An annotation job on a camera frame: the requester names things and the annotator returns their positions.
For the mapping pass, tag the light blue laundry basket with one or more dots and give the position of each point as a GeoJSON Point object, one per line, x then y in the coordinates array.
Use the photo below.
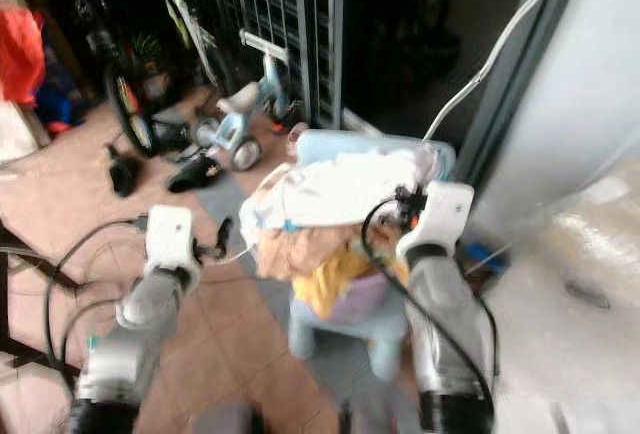
{"type": "Point", "coordinates": [350, 304]}

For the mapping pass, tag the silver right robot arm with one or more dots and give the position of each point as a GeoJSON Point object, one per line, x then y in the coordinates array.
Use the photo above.
{"type": "Point", "coordinates": [445, 304]}

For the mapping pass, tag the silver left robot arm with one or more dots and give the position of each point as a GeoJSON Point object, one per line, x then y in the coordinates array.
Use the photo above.
{"type": "Point", "coordinates": [135, 319]}

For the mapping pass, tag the white cloth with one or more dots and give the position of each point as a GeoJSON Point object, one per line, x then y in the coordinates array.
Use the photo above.
{"type": "Point", "coordinates": [345, 194]}

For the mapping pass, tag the brown cloth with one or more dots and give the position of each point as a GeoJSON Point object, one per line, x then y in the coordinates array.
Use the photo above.
{"type": "Point", "coordinates": [285, 249]}

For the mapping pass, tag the long black shoe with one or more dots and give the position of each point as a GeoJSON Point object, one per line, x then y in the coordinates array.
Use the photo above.
{"type": "Point", "coordinates": [195, 174]}

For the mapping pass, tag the yellow cloth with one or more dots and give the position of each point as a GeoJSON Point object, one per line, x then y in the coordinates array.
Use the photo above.
{"type": "Point", "coordinates": [335, 282]}

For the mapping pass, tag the small black shoe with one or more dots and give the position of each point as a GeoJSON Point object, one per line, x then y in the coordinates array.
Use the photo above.
{"type": "Point", "coordinates": [122, 172]}

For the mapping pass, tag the light blue child tricycle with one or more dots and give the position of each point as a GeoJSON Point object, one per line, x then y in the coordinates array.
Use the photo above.
{"type": "Point", "coordinates": [240, 126]}

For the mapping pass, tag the pink cup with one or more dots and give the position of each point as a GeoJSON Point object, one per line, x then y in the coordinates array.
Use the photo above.
{"type": "Point", "coordinates": [297, 136]}

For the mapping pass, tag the black bicycle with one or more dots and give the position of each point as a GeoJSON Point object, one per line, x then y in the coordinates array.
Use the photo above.
{"type": "Point", "coordinates": [128, 109]}

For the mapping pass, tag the dark metal gate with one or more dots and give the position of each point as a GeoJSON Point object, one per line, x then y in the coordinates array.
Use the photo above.
{"type": "Point", "coordinates": [310, 24]}

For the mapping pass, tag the blue toy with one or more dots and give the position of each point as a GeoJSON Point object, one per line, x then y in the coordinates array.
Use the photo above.
{"type": "Point", "coordinates": [52, 104]}

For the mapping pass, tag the dark wooden furniture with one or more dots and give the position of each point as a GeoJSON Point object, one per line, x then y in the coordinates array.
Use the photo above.
{"type": "Point", "coordinates": [10, 304]}

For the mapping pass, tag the white green board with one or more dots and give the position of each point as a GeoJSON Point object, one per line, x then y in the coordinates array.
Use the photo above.
{"type": "Point", "coordinates": [188, 29]}

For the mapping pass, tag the red cloth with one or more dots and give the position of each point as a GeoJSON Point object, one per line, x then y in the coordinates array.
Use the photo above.
{"type": "Point", "coordinates": [20, 54]}

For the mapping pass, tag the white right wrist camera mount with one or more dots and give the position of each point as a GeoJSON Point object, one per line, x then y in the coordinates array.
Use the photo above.
{"type": "Point", "coordinates": [448, 212]}

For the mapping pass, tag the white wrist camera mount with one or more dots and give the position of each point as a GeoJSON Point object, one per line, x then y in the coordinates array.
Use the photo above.
{"type": "Point", "coordinates": [448, 212]}
{"type": "Point", "coordinates": [172, 236]}

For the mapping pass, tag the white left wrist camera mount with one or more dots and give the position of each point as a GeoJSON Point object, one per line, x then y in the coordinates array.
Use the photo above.
{"type": "Point", "coordinates": [172, 236]}

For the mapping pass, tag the grey door frame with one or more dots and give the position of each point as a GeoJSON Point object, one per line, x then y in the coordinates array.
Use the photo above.
{"type": "Point", "coordinates": [520, 74]}

